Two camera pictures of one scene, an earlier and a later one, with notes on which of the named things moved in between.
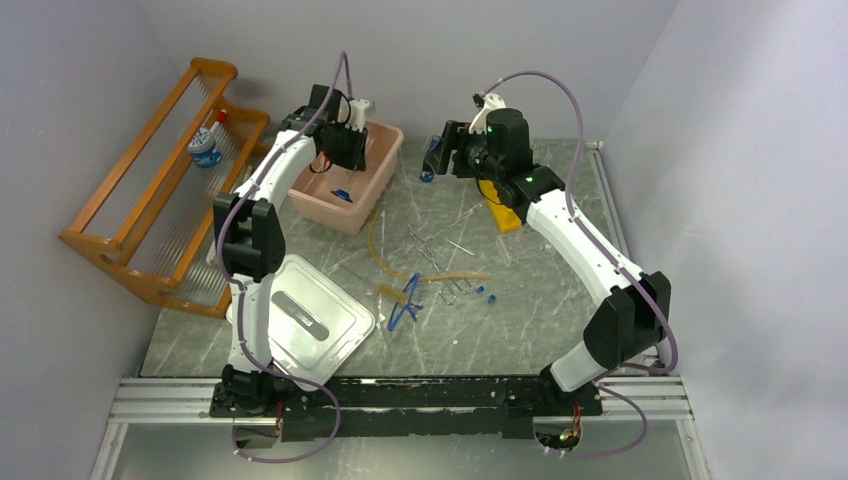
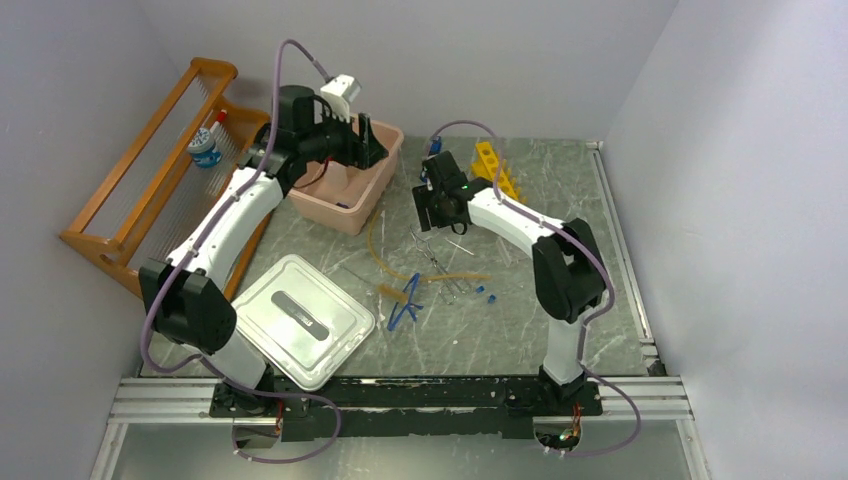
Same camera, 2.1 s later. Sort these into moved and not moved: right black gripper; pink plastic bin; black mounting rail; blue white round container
Moved: right black gripper
Not moved: blue white round container; black mounting rail; pink plastic bin
